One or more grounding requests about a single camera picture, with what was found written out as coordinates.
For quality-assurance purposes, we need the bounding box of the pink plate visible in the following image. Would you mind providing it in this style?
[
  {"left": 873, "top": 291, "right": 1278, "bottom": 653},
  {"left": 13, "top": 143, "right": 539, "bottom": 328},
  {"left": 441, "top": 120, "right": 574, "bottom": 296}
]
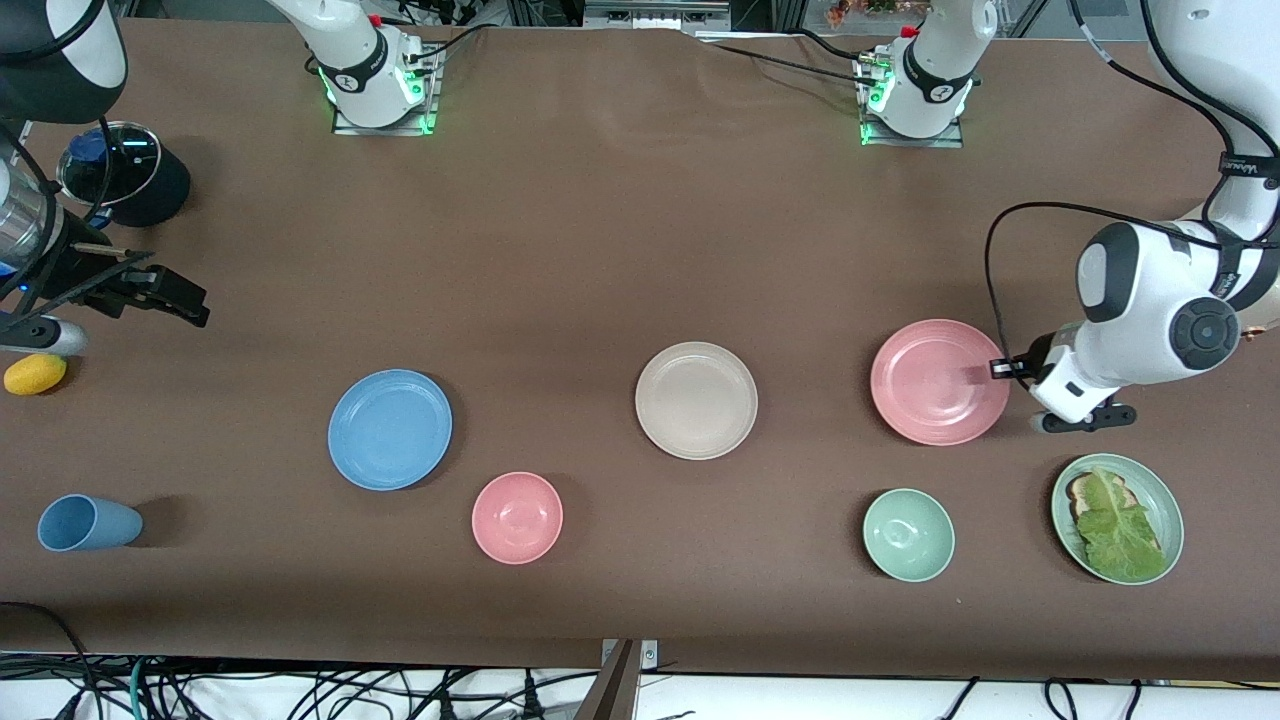
[{"left": 869, "top": 319, "right": 1013, "bottom": 447}]

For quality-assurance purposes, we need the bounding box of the blue plate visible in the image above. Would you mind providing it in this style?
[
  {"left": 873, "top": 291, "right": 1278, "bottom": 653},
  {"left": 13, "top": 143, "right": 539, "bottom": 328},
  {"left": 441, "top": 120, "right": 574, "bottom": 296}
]
[{"left": 328, "top": 369, "right": 453, "bottom": 492}]

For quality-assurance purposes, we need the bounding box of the black pot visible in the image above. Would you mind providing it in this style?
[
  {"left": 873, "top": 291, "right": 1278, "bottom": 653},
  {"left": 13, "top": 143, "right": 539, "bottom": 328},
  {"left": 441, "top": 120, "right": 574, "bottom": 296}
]
[{"left": 58, "top": 120, "right": 192, "bottom": 229}]

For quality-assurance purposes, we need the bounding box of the yellow lemon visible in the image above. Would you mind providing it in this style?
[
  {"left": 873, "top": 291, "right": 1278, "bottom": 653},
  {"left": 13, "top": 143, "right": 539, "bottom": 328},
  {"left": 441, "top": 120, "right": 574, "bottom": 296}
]
[{"left": 3, "top": 352, "right": 69, "bottom": 396}]

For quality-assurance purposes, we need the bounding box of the glass lid with blue knob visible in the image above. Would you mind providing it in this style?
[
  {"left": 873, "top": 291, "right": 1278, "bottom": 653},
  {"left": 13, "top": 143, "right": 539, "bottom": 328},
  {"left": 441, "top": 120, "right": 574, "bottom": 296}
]
[{"left": 58, "top": 122, "right": 162, "bottom": 208}]

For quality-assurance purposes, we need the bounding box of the bread slice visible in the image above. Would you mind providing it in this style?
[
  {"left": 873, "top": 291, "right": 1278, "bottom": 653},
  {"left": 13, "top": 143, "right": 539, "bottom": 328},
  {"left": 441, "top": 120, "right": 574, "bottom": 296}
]
[{"left": 1066, "top": 472, "right": 1133, "bottom": 525}]

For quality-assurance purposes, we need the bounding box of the small green bowl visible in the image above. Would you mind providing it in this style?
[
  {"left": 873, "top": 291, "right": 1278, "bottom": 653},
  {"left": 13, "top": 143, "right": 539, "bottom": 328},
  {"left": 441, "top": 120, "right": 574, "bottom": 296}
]
[{"left": 862, "top": 488, "right": 956, "bottom": 583}]

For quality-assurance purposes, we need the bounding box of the green lettuce leaf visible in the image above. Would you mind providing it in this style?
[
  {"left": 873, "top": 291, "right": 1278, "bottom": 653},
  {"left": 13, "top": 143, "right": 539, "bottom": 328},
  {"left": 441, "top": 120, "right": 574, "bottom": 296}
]
[{"left": 1074, "top": 467, "right": 1169, "bottom": 583}]

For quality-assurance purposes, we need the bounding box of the green plate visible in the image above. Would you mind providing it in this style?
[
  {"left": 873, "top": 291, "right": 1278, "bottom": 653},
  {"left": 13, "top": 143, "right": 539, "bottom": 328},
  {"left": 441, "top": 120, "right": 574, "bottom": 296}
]
[{"left": 1050, "top": 453, "right": 1185, "bottom": 586}]

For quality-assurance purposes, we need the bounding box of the blue cup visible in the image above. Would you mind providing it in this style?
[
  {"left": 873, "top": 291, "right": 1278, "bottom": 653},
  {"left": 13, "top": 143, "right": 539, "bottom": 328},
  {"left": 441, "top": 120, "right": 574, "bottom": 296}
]
[{"left": 37, "top": 494, "right": 144, "bottom": 553}]

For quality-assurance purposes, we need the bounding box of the beige plate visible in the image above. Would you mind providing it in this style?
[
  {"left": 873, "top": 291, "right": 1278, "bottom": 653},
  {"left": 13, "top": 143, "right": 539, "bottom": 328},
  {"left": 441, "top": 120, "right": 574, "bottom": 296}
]
[{"left": 634, "top": 341, "right": 759, "bottom": 461}]

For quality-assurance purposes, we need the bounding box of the small pink bowl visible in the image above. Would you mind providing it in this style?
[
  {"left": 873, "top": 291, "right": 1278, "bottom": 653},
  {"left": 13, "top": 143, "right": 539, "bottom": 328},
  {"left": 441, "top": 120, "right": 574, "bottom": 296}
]
[{"left": 471, "top": 471, "right": 564, "bottom": 566}]

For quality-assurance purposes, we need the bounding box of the grey metal box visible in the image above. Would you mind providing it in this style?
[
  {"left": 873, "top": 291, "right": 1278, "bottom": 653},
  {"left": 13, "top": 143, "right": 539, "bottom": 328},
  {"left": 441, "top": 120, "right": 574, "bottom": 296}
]
[{"left": 583, "top": 0, "right": 733, "bottom": 31}]

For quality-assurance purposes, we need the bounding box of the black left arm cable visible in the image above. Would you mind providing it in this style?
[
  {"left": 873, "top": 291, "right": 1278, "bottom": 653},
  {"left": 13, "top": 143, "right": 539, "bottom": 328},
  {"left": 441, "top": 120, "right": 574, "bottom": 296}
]
[{"left": 984, "top": 0, "right": 1280, "bottom": 379}]

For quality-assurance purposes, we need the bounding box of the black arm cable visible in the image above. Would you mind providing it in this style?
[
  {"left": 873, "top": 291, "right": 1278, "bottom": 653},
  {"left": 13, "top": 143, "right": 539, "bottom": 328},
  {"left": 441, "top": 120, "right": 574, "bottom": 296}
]
[
  {"left": 0, "top": 100, "right": 131, "bottom": 331},
  {"left": 984, "top": 0, "right": 1280, "bottom": 379}
]

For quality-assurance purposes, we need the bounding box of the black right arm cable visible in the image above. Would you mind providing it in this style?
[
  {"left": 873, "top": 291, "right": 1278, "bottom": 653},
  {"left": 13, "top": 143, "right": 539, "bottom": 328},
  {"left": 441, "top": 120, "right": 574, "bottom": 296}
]
[{"left": 0, "top": 100, "right": 131, "bottom": 331}]

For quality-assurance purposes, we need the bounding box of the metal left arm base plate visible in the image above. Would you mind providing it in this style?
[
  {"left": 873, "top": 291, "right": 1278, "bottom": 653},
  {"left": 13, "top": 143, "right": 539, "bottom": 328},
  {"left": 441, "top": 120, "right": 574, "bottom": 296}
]
[{"left": 856, "top": 50, "right": 967, "bottom": 150}]

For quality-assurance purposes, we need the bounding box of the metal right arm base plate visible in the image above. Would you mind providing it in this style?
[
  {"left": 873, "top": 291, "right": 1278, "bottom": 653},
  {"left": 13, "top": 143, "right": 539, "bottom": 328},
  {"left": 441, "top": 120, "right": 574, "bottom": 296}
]
[{"left": 331, "top": 45, "right": 443, "bottom": 137}]

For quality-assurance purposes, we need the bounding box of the black floor cable loop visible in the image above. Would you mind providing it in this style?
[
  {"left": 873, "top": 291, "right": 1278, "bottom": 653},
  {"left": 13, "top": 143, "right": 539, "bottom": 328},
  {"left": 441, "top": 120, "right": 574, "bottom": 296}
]
[{"left": 0, "top": 600, "right": 96, "bottom": 720}]

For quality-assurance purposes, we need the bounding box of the black table cable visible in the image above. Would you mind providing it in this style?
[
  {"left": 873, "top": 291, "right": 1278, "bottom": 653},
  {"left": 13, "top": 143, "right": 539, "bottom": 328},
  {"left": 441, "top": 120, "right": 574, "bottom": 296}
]
[
  {"left": 700, "top": 28, "right": 886, "bottom": 89},
  {"left": 400, "top": 15, "right": 501, "bottom": 63}
]

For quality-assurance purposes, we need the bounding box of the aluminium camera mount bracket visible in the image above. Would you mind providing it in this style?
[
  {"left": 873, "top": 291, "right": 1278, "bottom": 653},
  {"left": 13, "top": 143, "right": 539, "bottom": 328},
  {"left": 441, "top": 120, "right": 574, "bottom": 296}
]
[{"left": 575, "top": 638, "right": 661, "bottom": 720}]

